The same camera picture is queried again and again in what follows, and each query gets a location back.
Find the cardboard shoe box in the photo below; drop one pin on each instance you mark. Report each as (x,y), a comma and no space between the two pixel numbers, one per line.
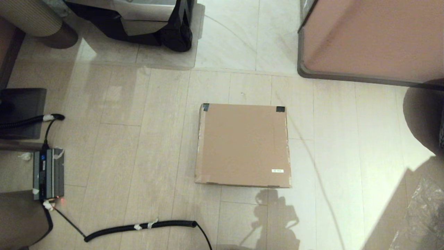
(242,146)

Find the black and silver mobile robot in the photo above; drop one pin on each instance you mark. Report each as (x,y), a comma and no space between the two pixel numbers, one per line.
(173,34)

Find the long black corrugated conduit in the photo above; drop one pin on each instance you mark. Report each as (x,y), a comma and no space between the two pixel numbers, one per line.
(138,227)

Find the grey metal power supply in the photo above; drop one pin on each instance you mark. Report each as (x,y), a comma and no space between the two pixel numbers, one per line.
(48,173)

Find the white paper scrap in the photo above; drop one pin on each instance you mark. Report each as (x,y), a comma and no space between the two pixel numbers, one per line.
(25,156)

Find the black corrugated conduit with plug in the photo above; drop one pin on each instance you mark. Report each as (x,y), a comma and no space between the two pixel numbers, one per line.
(20,122)

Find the grey crumpled bag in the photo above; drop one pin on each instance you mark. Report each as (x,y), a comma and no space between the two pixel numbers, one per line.
(55,7)

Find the beige ribbed cylinder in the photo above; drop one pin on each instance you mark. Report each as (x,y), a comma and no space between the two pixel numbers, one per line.
(27,17)

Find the clear crinkled plastic sheet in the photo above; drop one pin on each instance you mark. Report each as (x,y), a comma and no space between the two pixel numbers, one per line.
(426,215)

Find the dark brown wooden furniture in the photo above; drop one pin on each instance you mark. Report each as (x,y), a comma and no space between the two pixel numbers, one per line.
(8,48)

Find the pink cabinet with grey frame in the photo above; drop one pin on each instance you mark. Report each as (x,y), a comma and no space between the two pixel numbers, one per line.
(374,34)

